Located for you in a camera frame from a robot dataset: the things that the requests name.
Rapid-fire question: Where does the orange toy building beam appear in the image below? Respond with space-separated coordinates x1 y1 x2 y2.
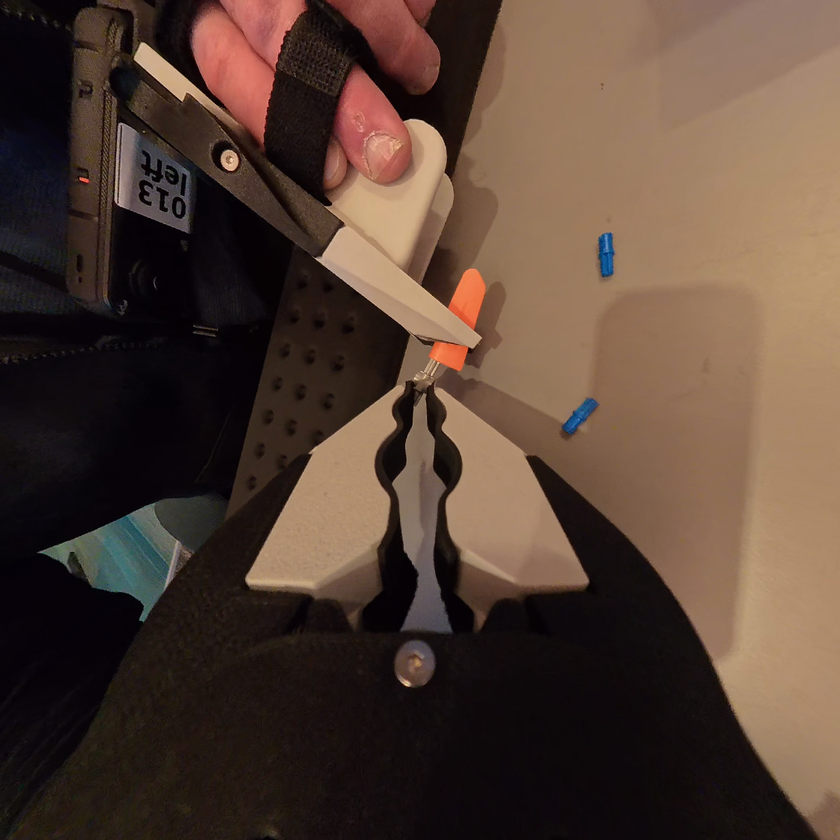
423 268 488 382

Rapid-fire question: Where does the person's dark clothing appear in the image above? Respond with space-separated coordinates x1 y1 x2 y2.
0 0 293 742

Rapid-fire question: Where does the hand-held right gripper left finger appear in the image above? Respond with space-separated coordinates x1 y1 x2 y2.
245 384 421 634

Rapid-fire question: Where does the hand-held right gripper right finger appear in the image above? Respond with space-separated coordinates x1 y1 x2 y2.
420 386 590 634

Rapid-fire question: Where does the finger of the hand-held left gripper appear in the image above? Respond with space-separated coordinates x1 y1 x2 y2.
315 223 484 350

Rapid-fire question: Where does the person's left hand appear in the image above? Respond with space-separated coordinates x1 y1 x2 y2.
190 0 442 189

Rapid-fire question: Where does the black perforated foam pad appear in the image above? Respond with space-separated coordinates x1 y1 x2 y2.
226 0 506 519

